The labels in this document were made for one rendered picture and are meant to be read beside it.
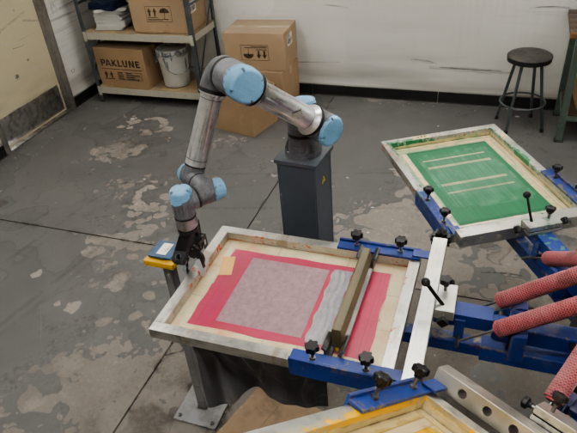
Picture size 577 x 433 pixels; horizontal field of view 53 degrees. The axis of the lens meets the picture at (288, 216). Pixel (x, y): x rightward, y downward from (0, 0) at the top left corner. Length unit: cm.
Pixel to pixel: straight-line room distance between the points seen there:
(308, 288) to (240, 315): 26
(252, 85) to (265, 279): 69
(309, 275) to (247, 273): 23
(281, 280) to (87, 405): 143
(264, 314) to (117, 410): 132
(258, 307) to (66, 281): 214
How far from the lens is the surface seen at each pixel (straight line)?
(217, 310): 200
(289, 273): 210
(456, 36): 544
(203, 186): 196
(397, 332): 184
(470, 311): 186
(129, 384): 317
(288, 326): 191
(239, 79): 183
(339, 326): 176
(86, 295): 377
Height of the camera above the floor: 232
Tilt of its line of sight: 35 degrees down
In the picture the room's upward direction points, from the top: 5 degrees counter-clockwise
